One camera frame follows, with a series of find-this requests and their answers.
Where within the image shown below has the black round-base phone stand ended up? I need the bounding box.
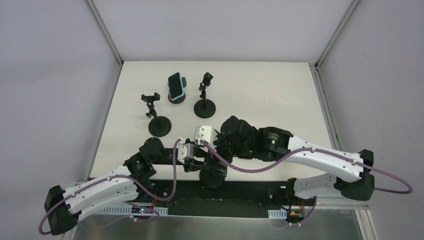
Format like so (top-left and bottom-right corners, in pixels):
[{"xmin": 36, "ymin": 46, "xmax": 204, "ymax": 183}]
[{"xmin": 193, "ymin": 72, "xmax": 216, "ymax": 119}]

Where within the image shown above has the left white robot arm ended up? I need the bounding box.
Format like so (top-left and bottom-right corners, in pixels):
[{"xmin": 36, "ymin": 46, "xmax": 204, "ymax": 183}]
[{"xmin": 38, "ymin": 137, "xmax": 216, "ymax": 236}]

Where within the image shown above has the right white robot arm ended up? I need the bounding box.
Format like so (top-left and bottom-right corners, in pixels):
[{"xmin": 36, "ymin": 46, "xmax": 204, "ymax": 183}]
[{"xmin": 197, "ymin": 116, "xmax": 376, "ymax": 205}]

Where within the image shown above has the brown-base phone holder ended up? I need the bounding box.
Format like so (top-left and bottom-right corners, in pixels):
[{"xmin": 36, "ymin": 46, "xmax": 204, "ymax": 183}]
[{"xmin": 167, "ymin": 72, "xmax": 187, "ymax": 104}]

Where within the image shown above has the blue-cased phone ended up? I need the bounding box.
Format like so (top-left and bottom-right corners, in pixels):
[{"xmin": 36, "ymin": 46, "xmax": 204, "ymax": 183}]
[{"xmin": 167, "ymin": 72, "xmax": 185, "ymax": 101}]

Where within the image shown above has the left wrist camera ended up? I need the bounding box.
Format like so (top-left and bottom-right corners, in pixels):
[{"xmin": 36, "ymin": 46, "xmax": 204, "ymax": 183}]
[{"xmin": 176, "ymin": 143, "xmax": 196, "ymax": 164}]

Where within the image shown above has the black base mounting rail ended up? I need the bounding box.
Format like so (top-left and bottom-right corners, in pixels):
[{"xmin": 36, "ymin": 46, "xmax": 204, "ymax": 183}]
[{"xmin": 150, "ymin": 180, "xmax": 316, "ymax": 218}]

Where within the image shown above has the left white cable duct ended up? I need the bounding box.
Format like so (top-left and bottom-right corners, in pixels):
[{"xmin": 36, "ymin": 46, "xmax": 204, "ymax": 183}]
[{"xmin": 94, "ymin": 204, "xmax": 169, "ymax": 217}]

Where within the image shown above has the white cable duct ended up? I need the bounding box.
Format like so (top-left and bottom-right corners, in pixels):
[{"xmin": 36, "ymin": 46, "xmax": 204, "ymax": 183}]
[
  {"xmin": 267, "ymin": 208, "xmax": 288, "ymax": 220},
  {"xmin": 94, "ymin": 204, "xmax": 169, "ymax": 217}
]

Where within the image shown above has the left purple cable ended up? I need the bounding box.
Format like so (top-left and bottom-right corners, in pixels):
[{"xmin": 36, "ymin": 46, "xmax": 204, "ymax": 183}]
[{"xmin": 38, "ymin": 138, "xmax": 183, "ymax": 235}]

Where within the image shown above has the right white cable duct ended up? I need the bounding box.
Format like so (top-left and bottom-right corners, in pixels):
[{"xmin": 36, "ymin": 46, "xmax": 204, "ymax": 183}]
[{"xmin": 267, "ymin": 208, "xmax": 288, "ymax": 220}]

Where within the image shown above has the left aluminium frame post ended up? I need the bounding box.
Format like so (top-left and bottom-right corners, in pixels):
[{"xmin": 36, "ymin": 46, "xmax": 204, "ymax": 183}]
[{"xmin": 84, "ymin": 0, "xmax": 124, "ymax": 68}]

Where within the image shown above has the aluminium frame post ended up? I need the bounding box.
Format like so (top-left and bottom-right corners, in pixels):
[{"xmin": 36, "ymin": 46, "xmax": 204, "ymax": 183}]
[
  {"xmin": 84, "ymin": 0, "xmax": 124, "ymax": 68},
  {"xmin": 314, "ymin": 0, "xmax": 362, "ymax": 71}
]

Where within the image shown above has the right aluminium frame post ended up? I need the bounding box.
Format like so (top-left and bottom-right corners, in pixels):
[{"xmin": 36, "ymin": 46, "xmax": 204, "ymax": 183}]
[{"xmin": 314, "ymin": 0, "xmax": 362, "ymax": 71}]

